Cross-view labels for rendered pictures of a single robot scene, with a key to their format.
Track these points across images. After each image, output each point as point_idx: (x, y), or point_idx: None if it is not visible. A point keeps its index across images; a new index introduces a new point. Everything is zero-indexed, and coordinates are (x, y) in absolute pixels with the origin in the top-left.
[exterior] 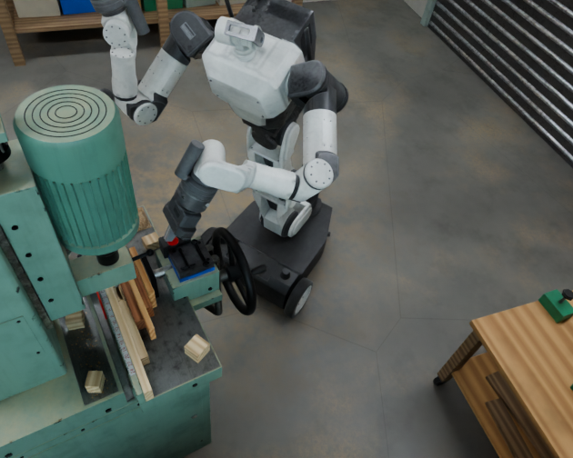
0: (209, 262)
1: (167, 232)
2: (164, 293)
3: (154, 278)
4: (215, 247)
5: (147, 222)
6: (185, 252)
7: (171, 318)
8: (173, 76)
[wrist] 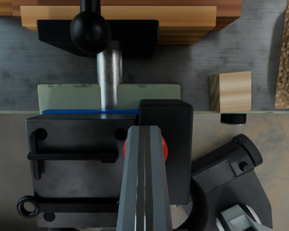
0: (37, 216)
1: (140, 163)
2: (87, 69)
3: (40, 33)
4: (190, 186)
5: None
6: (101, 167)
7: (23, 62)
8: None
